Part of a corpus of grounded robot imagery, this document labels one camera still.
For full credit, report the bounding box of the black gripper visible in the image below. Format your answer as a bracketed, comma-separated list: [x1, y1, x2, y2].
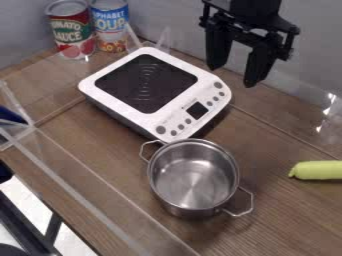
[200, 0, 301, 88]

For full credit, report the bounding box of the dark blue object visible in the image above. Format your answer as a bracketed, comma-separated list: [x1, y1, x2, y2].
[0, 105, 27, 124]

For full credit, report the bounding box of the black metal table frame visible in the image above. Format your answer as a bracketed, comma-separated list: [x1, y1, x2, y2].
[0, 192, 63, 256]

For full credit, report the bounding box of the tomato sauce can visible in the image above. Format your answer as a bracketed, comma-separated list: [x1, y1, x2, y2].
[46, 0, 95, 60]

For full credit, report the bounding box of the clear acrylic barrier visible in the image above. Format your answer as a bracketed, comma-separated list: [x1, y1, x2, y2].
[0, 79, 202, 256]

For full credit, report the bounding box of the white and black stove top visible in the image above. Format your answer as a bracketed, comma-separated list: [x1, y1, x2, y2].
[78, 47, 233, 143]

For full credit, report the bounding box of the alphabet soup can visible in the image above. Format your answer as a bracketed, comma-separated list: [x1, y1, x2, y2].
[91, 0, 130, 53]

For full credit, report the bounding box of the stainless steel pot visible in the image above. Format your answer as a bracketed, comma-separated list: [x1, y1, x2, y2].
[140, 138, 256, 219]

